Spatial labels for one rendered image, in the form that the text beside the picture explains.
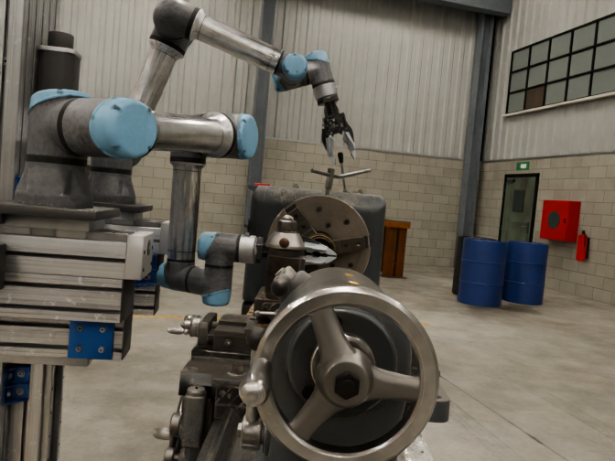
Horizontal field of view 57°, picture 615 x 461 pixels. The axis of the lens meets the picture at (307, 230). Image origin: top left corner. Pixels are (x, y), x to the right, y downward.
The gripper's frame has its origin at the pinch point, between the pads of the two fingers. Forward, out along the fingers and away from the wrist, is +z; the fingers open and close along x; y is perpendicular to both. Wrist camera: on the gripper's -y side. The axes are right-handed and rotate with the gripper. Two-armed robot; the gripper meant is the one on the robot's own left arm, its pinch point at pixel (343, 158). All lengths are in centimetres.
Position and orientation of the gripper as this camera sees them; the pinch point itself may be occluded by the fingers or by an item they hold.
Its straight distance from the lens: 191.7
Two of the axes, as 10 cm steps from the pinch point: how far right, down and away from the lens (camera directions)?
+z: 2.7, 9.6, 0.5
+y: 0.0, 0.5, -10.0
